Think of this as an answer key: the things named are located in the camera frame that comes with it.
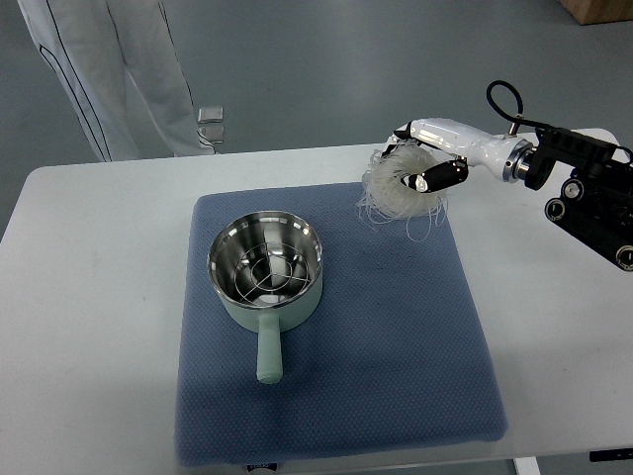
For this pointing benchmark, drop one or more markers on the blue quilted mat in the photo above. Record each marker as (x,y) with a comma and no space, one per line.
(393,357)

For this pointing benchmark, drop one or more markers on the white vermicelli nest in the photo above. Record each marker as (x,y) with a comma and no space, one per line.
(385,200)

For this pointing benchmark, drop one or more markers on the silver floor plate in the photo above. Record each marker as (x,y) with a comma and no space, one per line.
(210,114)
(211,134)

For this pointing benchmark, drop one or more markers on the lower silver floor plate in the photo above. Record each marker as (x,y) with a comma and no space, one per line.
(211,134)

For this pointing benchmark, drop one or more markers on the table control panel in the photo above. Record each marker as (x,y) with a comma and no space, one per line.
(609,455)

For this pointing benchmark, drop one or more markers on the wire steaming rack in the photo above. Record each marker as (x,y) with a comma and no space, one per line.
(270,273)

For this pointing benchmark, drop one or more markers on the upper silver floor plate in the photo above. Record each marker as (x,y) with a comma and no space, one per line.
(210,114)

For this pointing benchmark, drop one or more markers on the white table leg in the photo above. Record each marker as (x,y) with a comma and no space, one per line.
(526,466)

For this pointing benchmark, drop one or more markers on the mint green steel pot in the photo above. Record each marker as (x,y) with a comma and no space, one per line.
(267,322)

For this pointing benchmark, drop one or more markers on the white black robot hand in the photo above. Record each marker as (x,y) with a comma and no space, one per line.
(457,147)

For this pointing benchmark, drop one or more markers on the person in white trousers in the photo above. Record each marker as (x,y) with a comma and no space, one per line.
(95,48)

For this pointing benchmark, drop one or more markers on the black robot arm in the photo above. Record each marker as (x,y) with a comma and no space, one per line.
(595,202)

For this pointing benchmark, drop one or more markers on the brown cardboard box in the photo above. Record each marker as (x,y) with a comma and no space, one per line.
(594,12)

